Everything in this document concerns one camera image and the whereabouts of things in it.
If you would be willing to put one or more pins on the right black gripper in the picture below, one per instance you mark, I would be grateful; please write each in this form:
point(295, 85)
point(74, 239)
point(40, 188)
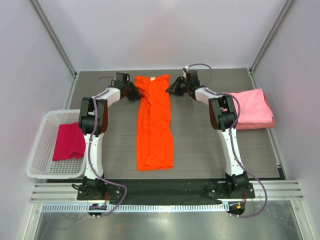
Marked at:
point(174, 89)

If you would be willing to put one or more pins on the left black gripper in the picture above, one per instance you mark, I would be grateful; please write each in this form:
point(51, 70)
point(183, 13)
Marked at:
point(136, 95)

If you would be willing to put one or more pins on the orange t shirt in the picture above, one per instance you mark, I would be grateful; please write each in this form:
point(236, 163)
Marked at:
point(155, 142)

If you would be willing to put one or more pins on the light pink shirt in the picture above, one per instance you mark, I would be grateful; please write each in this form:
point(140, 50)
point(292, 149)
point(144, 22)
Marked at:
point(254, 109)

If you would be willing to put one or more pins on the salmon pink shirt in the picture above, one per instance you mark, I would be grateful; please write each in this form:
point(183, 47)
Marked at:
point(256, 126)

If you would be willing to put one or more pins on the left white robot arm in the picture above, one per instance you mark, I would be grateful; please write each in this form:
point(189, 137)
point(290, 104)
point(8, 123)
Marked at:
point(93, 121)

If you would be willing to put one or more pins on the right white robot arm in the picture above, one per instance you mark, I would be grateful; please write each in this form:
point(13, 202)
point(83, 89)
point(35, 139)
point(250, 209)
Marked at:
point(223, 117)

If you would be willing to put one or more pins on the magenta t shirt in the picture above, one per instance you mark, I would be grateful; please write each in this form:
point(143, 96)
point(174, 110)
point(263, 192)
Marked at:
point(70, 143)

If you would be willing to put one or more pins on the white plastic basket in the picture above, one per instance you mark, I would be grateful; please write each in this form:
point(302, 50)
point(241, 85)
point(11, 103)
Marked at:
point(40, 163)

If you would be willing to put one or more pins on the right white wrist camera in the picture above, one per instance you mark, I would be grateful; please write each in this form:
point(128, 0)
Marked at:
point(185, 70)

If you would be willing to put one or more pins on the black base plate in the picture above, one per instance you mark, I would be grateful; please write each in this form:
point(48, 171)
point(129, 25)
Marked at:
point(163, 192)

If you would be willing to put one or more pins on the slotted cable duct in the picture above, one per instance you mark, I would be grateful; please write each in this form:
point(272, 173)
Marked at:
point(103, 208)

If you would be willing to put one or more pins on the left aluminium frame post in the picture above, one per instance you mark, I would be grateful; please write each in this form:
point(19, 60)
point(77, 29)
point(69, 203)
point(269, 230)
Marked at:
point(52, 35)

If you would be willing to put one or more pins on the aluminium frame post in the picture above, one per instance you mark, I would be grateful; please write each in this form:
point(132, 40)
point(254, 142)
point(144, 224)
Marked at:
point(52, 35)
point(284, 12)

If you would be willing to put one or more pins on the right aluminium frame post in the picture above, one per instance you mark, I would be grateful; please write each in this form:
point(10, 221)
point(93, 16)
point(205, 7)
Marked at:
point(284, 12)

